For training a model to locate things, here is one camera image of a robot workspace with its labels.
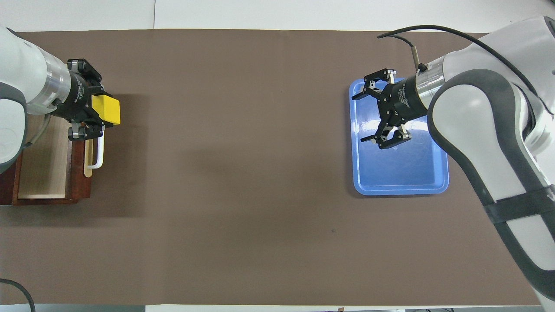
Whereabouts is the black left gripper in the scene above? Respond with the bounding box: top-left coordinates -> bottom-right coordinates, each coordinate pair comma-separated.
55,58 -> 106,142

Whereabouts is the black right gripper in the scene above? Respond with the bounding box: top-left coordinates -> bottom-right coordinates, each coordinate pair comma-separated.
351,68 -> 431,150

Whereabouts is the yellow cube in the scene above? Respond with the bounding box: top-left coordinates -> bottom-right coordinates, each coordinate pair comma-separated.
91,94 -> 121,127

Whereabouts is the wooden drawer with white handle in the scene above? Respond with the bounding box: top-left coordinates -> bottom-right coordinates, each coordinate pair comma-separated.
12,64 -> 105,205

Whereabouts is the blue plastic tray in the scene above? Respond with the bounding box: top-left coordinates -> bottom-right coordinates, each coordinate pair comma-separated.
349,78 -> 450,196

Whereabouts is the brown table mat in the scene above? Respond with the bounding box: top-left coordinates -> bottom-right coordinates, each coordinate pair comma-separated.
0,29 -> 542,306

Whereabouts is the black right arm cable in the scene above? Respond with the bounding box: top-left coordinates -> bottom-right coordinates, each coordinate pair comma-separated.
377,24 -> 555,115

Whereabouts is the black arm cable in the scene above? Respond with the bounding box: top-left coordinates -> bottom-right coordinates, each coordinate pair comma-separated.
377,24 -> 555,115
0,278 -> 36,312

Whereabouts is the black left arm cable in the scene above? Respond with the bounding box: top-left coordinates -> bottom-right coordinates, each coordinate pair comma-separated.
0,278 -> 36,312

